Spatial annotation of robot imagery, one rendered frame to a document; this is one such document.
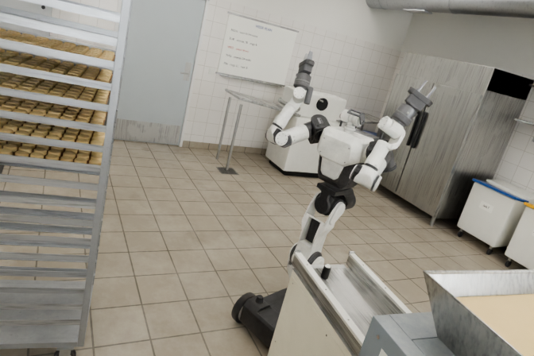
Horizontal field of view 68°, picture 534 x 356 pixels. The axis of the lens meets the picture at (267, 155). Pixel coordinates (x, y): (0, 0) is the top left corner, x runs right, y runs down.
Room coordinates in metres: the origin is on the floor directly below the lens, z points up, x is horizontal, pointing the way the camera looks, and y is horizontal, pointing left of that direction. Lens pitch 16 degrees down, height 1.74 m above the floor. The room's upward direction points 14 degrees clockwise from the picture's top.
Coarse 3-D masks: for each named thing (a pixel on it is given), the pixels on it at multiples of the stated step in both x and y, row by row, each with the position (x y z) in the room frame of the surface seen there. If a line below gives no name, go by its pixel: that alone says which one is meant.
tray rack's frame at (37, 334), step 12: (0, 300) 1.71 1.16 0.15; (12, 300) 1.73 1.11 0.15; (24, 300) 1.75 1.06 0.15; (36, 300) 1.77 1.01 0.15; (48, 300) 1.79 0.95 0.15; (60, 300) 1.81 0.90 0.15; (72, 300) 1.84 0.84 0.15; (0, 312) 1.63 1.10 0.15; (12, 312) 1.65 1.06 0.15; (24, 312) 1.67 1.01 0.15; (36, 312) 1.69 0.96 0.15; (48, 312) 1.71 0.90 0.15; (60, 312) 1.73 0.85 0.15; (72, 312) 1.75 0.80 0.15; (0, 336) 1.50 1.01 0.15; (12, 336) 1.51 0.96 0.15; (24, 336) 1.53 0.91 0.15; (36, 336) 1.55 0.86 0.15; (48, 336) 1.56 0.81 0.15; (60, 336) 1.58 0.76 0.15; (72, 336) 1.60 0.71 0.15; (0, 348) 1.46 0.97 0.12; (12, 348) 1.47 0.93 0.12; (24, 348) 1.49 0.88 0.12; (60, 348) 1.54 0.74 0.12; (72, 348) 1.56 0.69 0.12
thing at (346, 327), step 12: (300, 252) 1.60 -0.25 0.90; (300, 264) 1.52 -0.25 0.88; (300, 276) 1.50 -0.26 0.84; (312, 276) 1.43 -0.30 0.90; (312, 288) 1.41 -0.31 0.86; (324, 288) 1.36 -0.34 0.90; (324, 300) 1.32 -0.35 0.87; (336, 300) 1.30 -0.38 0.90; (336, 312) 1.25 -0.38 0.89; (336, 324) 1.23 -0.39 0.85; (348, 324) 1.18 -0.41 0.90; (348, 336) 1.16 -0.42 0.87; (360, 336) 1.13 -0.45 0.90; (360, 348) 1.10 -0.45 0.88
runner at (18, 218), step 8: (0, 216) 1.47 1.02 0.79; (8, 216) 1.48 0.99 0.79; (16, 216) 1.49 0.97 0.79; (24, 216) 1.50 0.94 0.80; (32, 216) 1.51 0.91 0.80; (56, 224) 1.55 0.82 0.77; (64, 224) 1.56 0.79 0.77; (72, 224) 1.57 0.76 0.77; (80, 224) 1.58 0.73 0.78; (88, 224) 1.59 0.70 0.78
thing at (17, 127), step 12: (0, 120) 1.61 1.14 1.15; (12, 120) 1.67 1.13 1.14; (12, 132) 1.52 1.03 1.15; (24, 132) 1.54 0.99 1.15; (36, 132) 1.59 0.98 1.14; (48, 132) 1.67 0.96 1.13; (60, 132) 1.65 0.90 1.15; (72, 132) 1.69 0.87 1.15; (84, 132) 1.73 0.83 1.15; (96, 132) 1.79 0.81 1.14; (96, 144) 1.62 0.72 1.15
